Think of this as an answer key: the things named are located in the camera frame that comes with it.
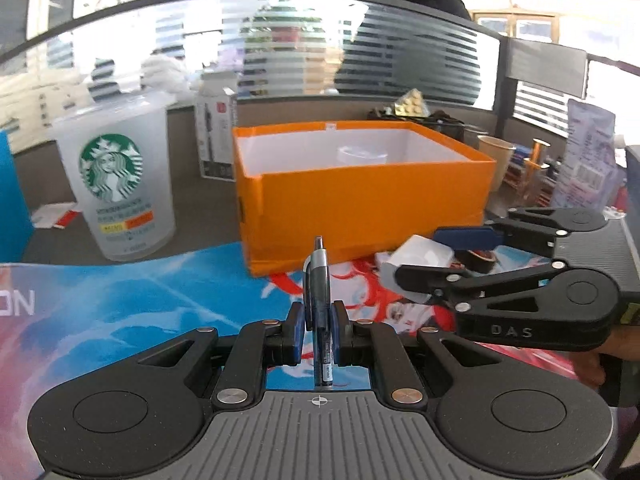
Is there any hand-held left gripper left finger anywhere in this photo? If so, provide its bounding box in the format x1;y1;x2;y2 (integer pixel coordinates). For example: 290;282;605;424
136;302;306;409

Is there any person's right hand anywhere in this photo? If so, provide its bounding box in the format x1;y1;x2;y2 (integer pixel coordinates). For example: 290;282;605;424
591;330;626;392

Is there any grey white carton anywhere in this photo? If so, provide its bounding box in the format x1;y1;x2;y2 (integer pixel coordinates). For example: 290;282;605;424
194;72;239;181

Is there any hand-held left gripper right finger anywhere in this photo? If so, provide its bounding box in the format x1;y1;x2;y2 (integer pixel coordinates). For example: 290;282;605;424
327;300;502;409

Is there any white red paper packet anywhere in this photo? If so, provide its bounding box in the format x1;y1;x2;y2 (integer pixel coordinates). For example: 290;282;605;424
31;202;82;231

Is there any blue paper bag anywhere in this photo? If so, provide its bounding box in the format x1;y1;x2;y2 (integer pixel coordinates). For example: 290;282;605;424
0;129;36;264

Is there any orange cardboard box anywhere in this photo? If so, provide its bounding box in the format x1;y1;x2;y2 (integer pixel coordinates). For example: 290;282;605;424
232;120;497;277

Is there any yellow pill blister pack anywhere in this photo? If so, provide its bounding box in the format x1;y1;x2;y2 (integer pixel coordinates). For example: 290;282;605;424
392;88;427;116

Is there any black tape roll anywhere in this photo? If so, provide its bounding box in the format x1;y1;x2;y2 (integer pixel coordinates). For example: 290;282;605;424
456;249;497;275

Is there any grey side partition panel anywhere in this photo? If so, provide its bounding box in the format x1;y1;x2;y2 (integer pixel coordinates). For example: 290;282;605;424
504;37;640;137

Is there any frosted plastic cup green logo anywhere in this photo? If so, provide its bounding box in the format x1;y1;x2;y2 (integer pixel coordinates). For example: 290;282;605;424
52;94;178;262

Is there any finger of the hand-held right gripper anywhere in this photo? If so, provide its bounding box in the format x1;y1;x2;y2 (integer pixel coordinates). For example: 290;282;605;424
394;259;568;314
432;206;572;262

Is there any potted plant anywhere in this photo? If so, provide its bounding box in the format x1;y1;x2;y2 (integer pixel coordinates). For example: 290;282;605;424
239;4;327;47

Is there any blue silver ballpoint pen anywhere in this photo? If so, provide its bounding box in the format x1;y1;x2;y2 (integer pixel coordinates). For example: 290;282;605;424
303;235;335;389

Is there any gold perfume bottle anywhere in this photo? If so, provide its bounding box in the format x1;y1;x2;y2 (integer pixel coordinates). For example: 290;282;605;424
519;139;552;197

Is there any striped glass desk partition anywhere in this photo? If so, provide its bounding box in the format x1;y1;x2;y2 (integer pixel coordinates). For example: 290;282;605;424
0;0;504;157

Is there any black office chair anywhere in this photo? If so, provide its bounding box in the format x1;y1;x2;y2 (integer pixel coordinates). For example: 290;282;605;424
89;59;124;97

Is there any white pink snack bag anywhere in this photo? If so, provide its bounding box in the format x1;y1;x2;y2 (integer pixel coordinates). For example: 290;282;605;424
551;98;617;212

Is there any blue printed desk mat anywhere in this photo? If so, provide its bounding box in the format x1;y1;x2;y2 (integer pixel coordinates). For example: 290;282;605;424
0;241;606;413

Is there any black mesh desk organizer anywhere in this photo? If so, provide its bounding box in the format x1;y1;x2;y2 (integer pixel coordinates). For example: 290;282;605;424
367;107;482;150

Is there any wooden window frame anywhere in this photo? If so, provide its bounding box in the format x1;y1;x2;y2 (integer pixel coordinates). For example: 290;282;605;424
470;9;562;44

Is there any tan paper cup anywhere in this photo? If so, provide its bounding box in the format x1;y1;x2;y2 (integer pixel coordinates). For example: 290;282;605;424
477;134;516;194

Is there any white plastic case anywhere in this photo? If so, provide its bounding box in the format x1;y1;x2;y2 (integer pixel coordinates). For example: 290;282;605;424
381;234;454;304

